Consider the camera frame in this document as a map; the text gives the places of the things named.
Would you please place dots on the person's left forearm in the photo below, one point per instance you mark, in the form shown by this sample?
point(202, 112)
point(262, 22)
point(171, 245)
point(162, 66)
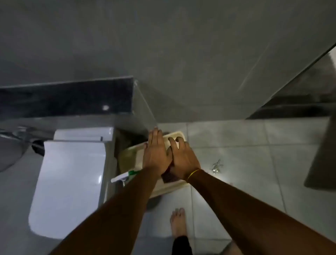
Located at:
point(118, 210)

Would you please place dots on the yellow wrist band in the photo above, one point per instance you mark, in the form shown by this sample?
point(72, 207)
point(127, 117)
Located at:
point(193, 174)

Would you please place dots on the person's right forearm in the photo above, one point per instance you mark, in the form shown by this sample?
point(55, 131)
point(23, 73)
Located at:
point(249, 215)

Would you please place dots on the dark grey door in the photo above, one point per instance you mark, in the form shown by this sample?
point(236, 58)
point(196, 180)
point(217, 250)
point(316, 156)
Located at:
point(321, 157)

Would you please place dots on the person's bare foot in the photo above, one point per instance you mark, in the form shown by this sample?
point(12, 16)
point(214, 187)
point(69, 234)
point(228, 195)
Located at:
point(178, 222)

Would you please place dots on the person's right fingers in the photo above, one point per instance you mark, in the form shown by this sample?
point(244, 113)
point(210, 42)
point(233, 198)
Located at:
point(177, 144)

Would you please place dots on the white toilet lid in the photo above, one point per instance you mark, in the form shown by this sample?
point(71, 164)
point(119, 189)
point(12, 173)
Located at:
point(69, 186)

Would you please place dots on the person's left hand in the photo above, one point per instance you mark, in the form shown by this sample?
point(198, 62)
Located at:
point(156, 155)

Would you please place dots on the person's right hand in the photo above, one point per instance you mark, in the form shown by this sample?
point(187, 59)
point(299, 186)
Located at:
point(185, 163)

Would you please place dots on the white toilet tank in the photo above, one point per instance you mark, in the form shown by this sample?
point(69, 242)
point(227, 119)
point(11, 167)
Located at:
point(84, 134)

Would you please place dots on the person's black trouser leg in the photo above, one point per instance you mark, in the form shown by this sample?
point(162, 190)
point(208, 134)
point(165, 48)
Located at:
point(181, 246)

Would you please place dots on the black stone ledge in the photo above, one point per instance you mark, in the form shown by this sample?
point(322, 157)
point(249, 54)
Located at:
point(65, 97)

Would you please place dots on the person's left fingers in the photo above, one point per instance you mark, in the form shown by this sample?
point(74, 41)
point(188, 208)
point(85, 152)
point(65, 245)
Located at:
point(156, 136)

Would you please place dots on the beige plastic basket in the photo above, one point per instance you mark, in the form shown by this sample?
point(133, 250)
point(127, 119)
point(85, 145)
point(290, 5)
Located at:
point(133, 157)

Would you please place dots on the small metal floor object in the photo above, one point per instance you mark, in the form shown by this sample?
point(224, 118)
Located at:
point(217, 166)

